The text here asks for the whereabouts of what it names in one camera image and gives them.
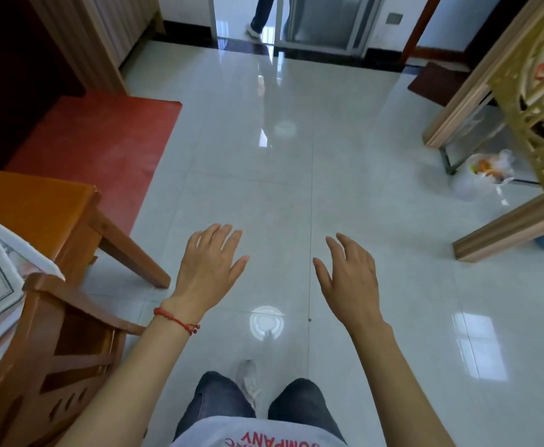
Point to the person's right hand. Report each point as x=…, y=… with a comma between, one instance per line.
x=353, y=288

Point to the person's left hand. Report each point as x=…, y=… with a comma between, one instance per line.
x=207, y=274

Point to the person's right middle finger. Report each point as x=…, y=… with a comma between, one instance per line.
x=349, y=244

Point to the person's left little finger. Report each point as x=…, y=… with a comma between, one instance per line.
x=193, y=242

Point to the person's left thumb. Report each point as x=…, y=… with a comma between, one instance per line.
x=241, y=267

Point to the person's left middle finger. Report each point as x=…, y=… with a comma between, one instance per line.
x=225, y=237

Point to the person's right thumb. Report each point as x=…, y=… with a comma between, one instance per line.
x=322, y=274

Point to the person's left forearm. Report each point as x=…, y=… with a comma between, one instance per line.
x=132, y=381

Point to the person's right forearm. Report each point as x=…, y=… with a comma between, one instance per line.
x=393, y=386

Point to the white sneaker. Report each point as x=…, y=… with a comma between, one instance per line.
x=248, y=379

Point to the red floor mat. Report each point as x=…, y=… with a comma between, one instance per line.
x=100, y=148

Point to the dark blue jeans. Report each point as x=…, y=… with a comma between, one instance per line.
x=216, y=400

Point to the clear plastic bag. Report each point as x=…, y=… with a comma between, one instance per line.
x=483, y=174

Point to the orange wooden table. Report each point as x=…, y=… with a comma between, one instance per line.
x=34, y=204

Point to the white printed shirt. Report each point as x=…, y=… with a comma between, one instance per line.
x=258, y=435

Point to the dark brown doormat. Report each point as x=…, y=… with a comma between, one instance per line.
x=437, y=83

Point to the carved wooden chair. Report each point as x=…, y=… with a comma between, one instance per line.
x=44, y=363

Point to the aluminium glass sliding door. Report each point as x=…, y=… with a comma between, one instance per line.
x=328, y=20

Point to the wooden panelled cabinet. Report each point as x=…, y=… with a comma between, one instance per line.
x=90, y=32

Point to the golden lattice screen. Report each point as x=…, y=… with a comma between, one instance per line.
x=539, y=88

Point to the wooden partition frame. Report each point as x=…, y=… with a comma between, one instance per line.
x=486, y=88

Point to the brown wooden door frame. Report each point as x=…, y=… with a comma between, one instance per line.
x=418, y=27

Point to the grey wall switch plate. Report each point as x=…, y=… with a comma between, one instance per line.
x=395, y=18

